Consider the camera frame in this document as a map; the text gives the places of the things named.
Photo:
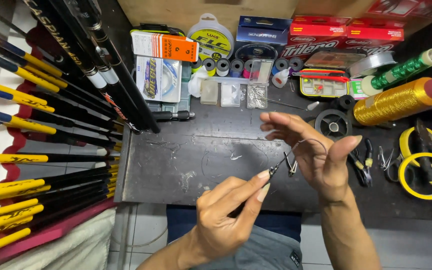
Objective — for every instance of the person's right hand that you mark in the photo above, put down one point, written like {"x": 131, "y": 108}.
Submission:
{"x": 321, "y": 168}

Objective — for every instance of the black scissors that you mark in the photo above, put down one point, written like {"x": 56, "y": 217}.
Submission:
{"x": 426, "y": 157}

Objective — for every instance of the white plastic bag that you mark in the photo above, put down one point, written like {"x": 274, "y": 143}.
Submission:
{"x": 197, "y": 84}

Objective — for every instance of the large black empty spool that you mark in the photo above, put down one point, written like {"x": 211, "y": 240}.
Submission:
{"x": 333, "y": 125}

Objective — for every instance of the red flat tool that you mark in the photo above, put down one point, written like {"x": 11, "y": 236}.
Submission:
{"x": 324, "y": 78}

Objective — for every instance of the clear compartment box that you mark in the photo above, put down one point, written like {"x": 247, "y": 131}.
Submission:
{"x": 185, "y": 93}

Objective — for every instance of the blue fishing line box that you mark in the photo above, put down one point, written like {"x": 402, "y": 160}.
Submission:
{"x": 261, "y": 37}

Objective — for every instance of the red printed carton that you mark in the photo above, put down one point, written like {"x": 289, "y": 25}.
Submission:
{"x": 411, "y": 7}

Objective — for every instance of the red foam rod rack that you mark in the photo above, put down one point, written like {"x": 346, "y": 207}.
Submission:
{"x": 17, "y": 123}

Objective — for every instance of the clear fishing line spool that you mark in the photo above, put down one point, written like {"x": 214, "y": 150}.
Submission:
{"x": 371, "y": 63}

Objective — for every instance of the gold thread cone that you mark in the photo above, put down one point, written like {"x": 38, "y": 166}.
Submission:
{"x": 392, "y": 101}

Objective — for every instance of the person's grey shorts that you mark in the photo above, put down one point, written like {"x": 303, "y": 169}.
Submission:
{"x": 261, "y": 251}

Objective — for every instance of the green thread cone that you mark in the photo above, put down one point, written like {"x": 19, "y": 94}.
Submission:
{"x": 399, "y": 71}

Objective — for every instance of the bundle of yellow black fishing rods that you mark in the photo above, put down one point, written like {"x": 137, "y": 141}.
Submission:
{"x": 21, "y": 187}

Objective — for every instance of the person's left hand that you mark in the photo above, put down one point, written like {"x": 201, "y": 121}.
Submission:
{"x": 219, "y": 221}

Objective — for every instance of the thin black rod tool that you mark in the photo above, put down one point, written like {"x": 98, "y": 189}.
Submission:
{"x": 273, "y": 171}

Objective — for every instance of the clear box of metal pins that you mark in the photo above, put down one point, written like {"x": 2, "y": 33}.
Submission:
{"x": 257, "y": 95}

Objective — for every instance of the large yellow tape roll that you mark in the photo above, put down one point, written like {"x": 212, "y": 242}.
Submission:
{"x": 407, "y": 183}

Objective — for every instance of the white blue line packet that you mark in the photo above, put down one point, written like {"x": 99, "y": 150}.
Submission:
{"x": 158, "y": 78}

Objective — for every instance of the black fishing rod white band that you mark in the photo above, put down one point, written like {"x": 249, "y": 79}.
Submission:
{"x": 96, "y": 62}

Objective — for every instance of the white cloth bag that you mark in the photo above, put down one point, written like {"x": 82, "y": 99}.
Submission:
{"x": 73, "y": 243}

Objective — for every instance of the orange white packet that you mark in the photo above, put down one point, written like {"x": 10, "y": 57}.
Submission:
{"x": 163, "y": 47}

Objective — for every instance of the red fishing line box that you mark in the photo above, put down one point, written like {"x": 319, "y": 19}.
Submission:
{"x": 375, "y": 37}
{"x": 313, "y": 37}

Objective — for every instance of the white glue bottle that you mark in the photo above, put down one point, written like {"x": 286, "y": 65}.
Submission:
{"x": 280, "y": 78}

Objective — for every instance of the row of small thread spools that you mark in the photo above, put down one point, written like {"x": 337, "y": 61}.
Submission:
{"x": 222, "y": 67}

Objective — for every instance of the small metal clippers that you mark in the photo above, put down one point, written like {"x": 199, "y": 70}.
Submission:
{"x": 386, "y": 163}

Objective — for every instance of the small black spool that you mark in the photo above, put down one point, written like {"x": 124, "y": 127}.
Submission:
{"x": 345, "y": 102}

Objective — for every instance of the black green tackle box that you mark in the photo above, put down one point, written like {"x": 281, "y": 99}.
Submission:
{"x": 156, "y": 28}

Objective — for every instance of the black fishing rod white print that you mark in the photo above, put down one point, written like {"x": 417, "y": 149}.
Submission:
{"x": 71, "y": 52}

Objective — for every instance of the yellow tackle box clear lid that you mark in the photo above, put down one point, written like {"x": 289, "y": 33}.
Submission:
{"x": 323, "y": 88}

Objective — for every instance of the clear line spool yellow label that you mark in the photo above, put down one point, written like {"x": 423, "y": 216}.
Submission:
{"x": 212, "y": 41}

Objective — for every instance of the small metal clip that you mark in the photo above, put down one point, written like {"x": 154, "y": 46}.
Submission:
{"x": 291, "y": 167}

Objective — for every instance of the black yellow pliers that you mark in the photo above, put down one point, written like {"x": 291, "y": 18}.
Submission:
{"x": 364, "y": 168}

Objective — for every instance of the brown cardboard sheet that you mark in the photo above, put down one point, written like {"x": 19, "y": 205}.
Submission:
{"x": 186, "y": 13}

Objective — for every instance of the small clear plastic box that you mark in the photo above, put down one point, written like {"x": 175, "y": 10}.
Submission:
{"x": 209, "y": 93}
{"x": 230, "y": 95}

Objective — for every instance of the green white label packet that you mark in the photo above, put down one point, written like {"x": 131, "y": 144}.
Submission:
{"x": 356, "y": 89}

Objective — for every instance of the small yellow tape roll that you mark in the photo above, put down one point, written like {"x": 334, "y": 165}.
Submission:
{"x": 405, "y": 140}

